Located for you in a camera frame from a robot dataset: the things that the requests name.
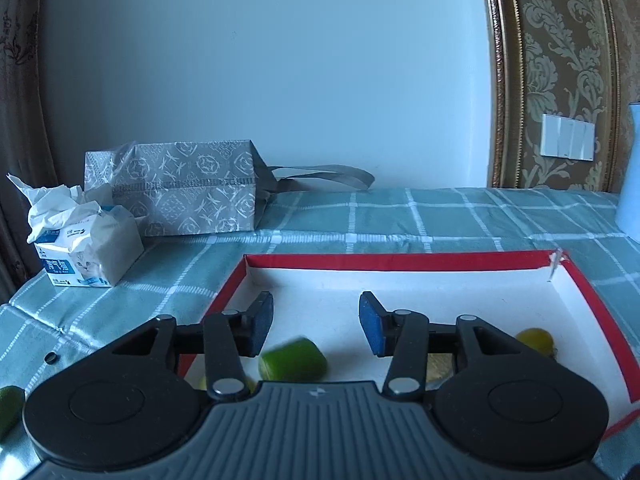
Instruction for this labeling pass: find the green oval fruit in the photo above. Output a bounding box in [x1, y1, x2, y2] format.
[0, 385, 26, 438]
[257, 337, 328, 382]

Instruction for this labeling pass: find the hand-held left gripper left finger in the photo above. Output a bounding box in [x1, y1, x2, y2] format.
[112, 291, 275, 402]

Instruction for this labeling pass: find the white wall switch panel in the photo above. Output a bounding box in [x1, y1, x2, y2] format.
[540, 113, 597, 162]

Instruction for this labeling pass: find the ornate wall moulding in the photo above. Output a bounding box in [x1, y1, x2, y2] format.
[477, 0, 526, 190]

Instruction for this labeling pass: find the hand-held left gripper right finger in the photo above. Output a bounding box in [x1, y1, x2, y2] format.
[359, 291, 523, 395]

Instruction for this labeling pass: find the green plaid tablecloth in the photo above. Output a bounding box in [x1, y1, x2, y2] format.
[0, 187, 640, 461]

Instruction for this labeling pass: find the large dark green cucumber piece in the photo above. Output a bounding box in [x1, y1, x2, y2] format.
[425, 352, 458, 383]

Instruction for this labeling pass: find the tissue pack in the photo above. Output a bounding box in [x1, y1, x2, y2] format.
[6, 173, 146, 289]

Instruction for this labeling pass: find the red shallow cardboard box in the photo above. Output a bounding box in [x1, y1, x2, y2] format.
[177, 249, 640, 438]

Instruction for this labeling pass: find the grey patterned tote bag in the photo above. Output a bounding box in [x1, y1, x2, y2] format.
[84, 138, 376, 237]

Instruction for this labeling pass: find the green tomato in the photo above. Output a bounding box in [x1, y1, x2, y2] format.
[515, 328, 557, 357]

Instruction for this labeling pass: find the blue electric kettle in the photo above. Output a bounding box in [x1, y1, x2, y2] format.
[614, 102, 640, 241]

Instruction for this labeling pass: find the brown patterned curtain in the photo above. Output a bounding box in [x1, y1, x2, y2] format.
[0, 0, 51, 306]

